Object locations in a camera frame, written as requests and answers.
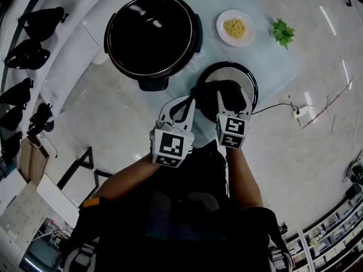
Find white shelf unit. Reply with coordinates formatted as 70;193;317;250
0;0;137;141

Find brown wooden box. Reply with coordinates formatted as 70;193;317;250
18;136;50;184

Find white storage rack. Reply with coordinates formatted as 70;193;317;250
283;148;363;272

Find black electric cooker pot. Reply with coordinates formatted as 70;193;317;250
103;0;204;92

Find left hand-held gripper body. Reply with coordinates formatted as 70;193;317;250
149;119;196;169

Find white plate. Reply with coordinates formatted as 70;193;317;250
216;9;257;48

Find white board panel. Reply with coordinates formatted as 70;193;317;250
36;174;80;218

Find black power cord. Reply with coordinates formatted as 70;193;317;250
251;103;300;116

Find white power strip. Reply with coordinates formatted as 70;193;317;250
293;104;310;119

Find person's left forearm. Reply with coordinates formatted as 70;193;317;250
93;151;159;201

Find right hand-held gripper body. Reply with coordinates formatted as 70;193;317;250
215;106;253;150

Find grey shoulder strap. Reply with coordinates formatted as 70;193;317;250
268;236;293;272
64;236;100;272

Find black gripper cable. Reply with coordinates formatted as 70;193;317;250
223;150;232;199

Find person's right forearm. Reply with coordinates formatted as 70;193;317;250
225;146;263;211

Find yellow corn kernels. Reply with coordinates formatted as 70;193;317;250
222;18;247;39

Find thin dry branch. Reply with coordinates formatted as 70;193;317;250
301;76;354;130

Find light blue tablecloth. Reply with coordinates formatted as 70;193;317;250
133;0;302;148

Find person's black clothing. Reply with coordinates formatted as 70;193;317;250
61;140;293;272

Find black metal frame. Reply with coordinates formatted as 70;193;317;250
93;168;114;191
56;146;94;191

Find black cooker lid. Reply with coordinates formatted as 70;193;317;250
190;61;259;124

